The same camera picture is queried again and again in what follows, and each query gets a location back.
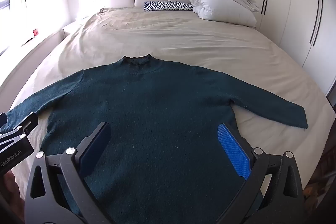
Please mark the white wardrobe with black handles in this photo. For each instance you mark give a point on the white wardrobe with black handles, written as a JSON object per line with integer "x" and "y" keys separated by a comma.
{"x": 305, "y": 29}

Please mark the beige bed sheet mattress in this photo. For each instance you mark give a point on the beige bed sheet mattress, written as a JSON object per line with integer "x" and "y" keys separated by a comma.
{"x": 239, "y": 51}

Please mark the white folded duvet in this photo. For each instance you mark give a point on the white folded duvet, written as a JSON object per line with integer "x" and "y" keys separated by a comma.
{"x": 239, "y": 12}

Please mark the dark teal knit sweater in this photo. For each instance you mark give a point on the dark teal knit sweater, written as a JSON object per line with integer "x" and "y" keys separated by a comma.
{"x": 164, "y": 162}

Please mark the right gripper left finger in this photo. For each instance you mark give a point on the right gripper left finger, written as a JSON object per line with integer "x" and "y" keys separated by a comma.
{"x": 45, "y": 201}

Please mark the zebra print pillow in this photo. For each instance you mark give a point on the zebra print pillow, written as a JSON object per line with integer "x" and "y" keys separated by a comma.
{"x": 167, "y": 6}

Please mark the small red box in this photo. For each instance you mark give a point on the small red box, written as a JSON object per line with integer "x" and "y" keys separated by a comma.
{"x": 35, "y": 32}

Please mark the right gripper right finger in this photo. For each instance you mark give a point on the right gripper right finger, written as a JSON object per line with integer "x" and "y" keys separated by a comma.
{"x": 272, "y": 190}

